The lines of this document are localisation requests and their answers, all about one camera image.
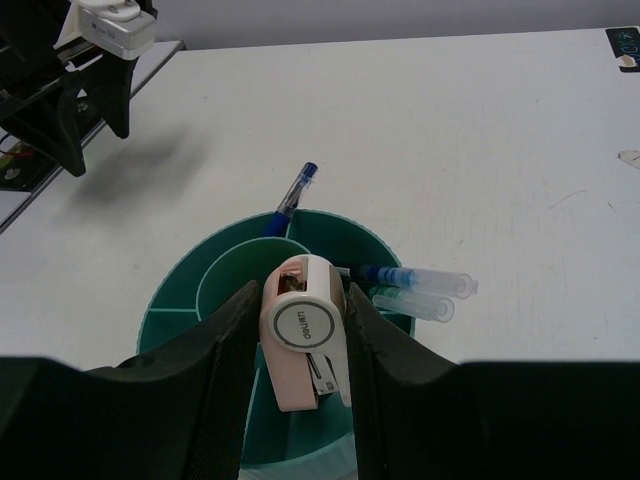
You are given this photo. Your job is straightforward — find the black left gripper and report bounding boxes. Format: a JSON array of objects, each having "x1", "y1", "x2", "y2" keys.
[{"x1": 1, "y1": 1, "x2": 138, "y2": 177}]

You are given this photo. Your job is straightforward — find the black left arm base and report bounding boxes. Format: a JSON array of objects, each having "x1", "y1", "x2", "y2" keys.
[{"x1": 0, "y1": 131, "x2": 59, "y2": 193}]

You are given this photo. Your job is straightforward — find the teal round organizer container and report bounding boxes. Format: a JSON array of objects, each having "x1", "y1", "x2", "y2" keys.
[{"x1": 137, "y1": 210, "x2": 400, "y2": 479}]

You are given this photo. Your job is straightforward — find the pink correction tape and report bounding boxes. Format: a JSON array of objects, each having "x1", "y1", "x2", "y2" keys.
[{"x1": 259, "y1": 254, "x2": 352, "y2": 412}]

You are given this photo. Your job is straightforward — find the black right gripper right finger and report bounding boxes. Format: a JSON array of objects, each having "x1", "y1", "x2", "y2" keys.
[{"x1": 346, "y1": 286, "x2": 639, "y2": 479}]

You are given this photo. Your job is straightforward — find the blue ballpoint pen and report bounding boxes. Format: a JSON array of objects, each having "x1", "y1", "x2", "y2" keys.
[{"x1": 263, "y1": 162, "x2": 318, "y2": 237}]

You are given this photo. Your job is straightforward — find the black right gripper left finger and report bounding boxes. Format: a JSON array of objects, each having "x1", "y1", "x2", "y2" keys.
[{"x1": 1, "y1": 282, "x2": 258, "y2": 479}]

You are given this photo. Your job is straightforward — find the blue left corner label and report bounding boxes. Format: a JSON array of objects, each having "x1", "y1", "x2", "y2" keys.
[{"x1": 605, "y1": 26, "x2": 640, "y2": 73}]

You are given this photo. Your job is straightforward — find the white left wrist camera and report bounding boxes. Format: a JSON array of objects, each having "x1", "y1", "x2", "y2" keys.
[{"x1": 54, "y1": 0, "x2": 156, "y2": 60}]

